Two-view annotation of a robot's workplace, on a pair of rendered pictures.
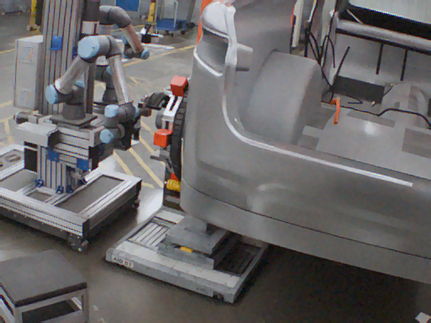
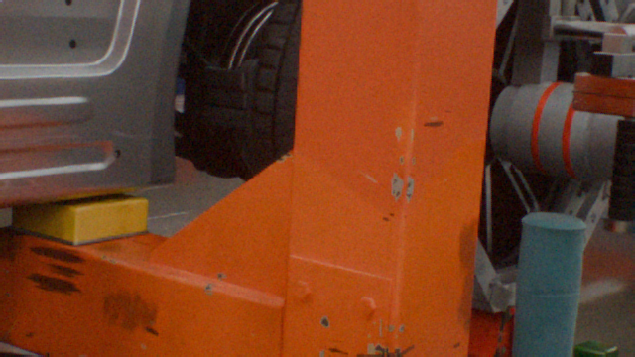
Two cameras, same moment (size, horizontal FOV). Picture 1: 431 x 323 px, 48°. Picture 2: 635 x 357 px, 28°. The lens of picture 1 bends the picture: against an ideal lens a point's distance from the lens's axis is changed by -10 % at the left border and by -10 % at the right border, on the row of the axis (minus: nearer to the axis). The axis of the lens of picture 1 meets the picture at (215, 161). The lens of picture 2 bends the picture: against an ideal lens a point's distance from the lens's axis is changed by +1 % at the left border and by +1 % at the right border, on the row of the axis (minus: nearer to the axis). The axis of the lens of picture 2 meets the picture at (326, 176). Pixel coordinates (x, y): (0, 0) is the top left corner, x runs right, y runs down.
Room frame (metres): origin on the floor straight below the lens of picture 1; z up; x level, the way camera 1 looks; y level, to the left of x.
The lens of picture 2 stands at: (4.90, 0.50, 1.06)
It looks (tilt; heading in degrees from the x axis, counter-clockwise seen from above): 9 degrees down; 198
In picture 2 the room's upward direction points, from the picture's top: 4 degrees clockwise
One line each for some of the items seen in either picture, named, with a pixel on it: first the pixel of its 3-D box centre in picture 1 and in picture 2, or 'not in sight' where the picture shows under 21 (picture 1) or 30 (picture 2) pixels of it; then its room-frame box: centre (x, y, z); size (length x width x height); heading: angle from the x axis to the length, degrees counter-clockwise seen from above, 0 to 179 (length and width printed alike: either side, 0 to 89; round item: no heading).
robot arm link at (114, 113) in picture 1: (114, 115); not in sight; (2.63, 0.55, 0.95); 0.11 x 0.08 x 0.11; 148
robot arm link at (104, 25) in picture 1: (103, 44); not in sight; (3.51, 0.86, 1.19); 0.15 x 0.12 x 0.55; 60
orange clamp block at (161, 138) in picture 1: (163, 137); not in sight; (2.68, 0.29, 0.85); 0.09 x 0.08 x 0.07; 161
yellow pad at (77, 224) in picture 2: not in sight; (79, 213); (3.36, -0.36, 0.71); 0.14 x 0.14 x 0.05; 71
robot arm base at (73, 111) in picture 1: (74, 108); not in sight; (2.97, 0.88, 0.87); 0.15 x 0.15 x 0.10
